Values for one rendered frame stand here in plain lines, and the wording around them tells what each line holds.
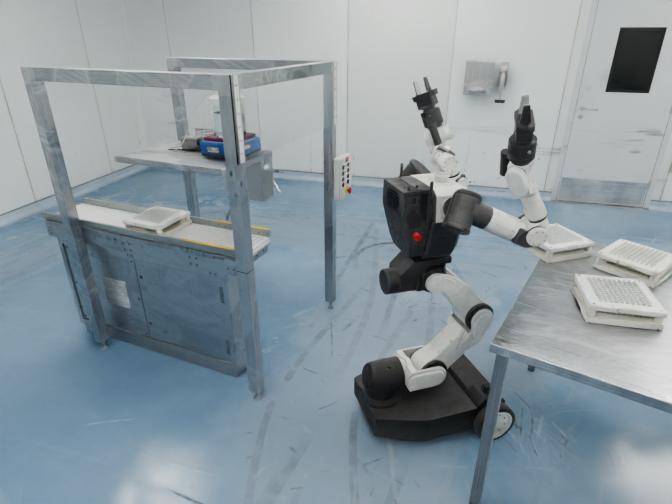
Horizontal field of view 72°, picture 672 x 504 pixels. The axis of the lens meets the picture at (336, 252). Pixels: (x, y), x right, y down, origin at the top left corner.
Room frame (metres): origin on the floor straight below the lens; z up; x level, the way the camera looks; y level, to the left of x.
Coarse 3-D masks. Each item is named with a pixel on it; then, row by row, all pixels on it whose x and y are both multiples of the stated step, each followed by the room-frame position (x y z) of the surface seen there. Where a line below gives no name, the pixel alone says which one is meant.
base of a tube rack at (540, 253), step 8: (528, 248) 1.96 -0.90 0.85; (536, 248) 1.94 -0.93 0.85; (584, 248) 1.94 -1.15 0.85; (536, 256) 1.90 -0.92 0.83; (544, 256) 1.86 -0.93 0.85; (552, 256) 1.86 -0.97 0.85; (560, 256) 1.86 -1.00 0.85; (568, 256) 1.87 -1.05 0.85; (576, 256) 1.88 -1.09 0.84; (584, 256) 1.89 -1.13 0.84
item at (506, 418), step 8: (504, 408) 1.61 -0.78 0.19; (480, 416) 1.60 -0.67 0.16; (504, 416) 1.63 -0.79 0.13; (512, 416) 1.62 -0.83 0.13; (480, 424) 1.58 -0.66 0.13; (496, 424) 1.62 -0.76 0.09; (504, 424) 1.63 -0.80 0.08; (512, 424) 1.63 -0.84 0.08; (480, 432) 1.58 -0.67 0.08; (496, 432) 1.62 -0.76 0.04; (504, 432) 1.62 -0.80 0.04
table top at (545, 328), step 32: (544, 288) 1.62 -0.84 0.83; (512, 320) 1.39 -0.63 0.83; (544, 320) 1.39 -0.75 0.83; (576, 320) 1.39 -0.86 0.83; (512, 352) 1.21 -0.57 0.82; (544, 352) 1.21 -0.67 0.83; (576, 352) 1.21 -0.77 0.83; (608, 352) 1.21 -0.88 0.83; (640, 352) 1.21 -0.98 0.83; (608, 384) 1.06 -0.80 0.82; (640, 384) 1.06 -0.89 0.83
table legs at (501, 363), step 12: (504, 360) 1.24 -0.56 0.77; (504, 372) 1.24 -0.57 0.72; (492, 384) 1.26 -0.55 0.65; (492, 396) 1.25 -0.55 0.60; (492, 408) 1.25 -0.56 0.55; (492, 420) 1.24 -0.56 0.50; (492, 432) 1.24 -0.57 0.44; (480, 444) 1.26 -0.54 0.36; (480, 456) 1.25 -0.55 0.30; (480, 468) 1.25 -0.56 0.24; (480, 480) 1.24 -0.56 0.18; (480, 492) 1.24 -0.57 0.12
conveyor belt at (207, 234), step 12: (84, 204) 2.69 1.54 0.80; (84, 216) 2.48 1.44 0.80; (96, 216) 2.48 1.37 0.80; (108, 216) 2.48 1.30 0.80; (120, 216) 2.48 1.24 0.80; (96, 228) 2.32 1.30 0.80; (192, 228) 2.30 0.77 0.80; (204, 228) 2.30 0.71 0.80; (216, 228) 2.30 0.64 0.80; (156, 240) 2.16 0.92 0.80; (204, 240) 2.14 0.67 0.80; (216, 240) 2.14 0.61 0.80; (228, 240) 2.14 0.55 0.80; (252, 240) 2.14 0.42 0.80; (264, 240) 2.16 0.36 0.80
